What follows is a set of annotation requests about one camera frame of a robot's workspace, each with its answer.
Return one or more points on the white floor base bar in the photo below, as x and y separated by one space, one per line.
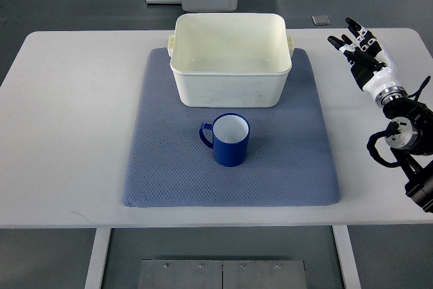
163 2

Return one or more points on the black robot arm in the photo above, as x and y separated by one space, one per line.
408 134

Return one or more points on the grey metal floor plate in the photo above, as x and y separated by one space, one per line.
222 274

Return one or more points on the blue textured mat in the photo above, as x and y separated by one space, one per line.
289 161

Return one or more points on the cream plastic box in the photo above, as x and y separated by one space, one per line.
230 60

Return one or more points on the right white table leg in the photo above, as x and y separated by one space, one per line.
346 257

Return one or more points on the small grey floor hatch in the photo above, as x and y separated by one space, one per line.
320 20

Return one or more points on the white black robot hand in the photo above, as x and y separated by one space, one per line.
371 64

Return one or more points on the blue mug white inside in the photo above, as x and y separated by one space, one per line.
228 138

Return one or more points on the left white table leg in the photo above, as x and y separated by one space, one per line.
97 263

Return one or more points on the white table leg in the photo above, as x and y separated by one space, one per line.
346 257
97 263

